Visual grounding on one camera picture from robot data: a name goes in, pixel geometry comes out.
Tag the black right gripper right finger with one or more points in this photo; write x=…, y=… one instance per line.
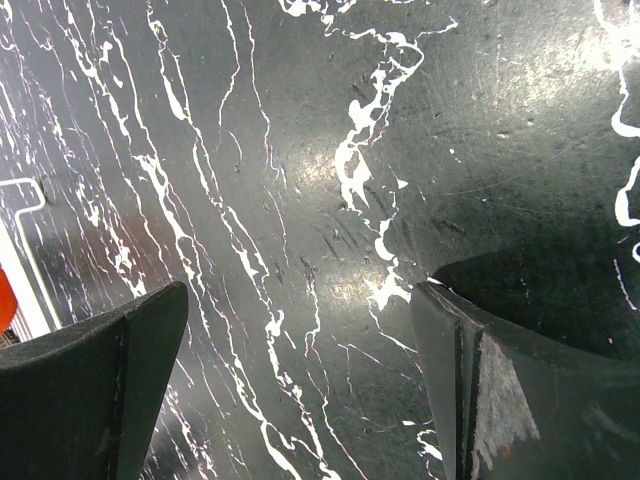
x=508, y=403

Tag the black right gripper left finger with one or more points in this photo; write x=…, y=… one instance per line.
x=82, y=402

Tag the orange plastic bowl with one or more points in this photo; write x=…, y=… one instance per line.
x=8, y=302

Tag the white wire dish rack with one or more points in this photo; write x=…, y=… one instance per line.
x=36, y=316

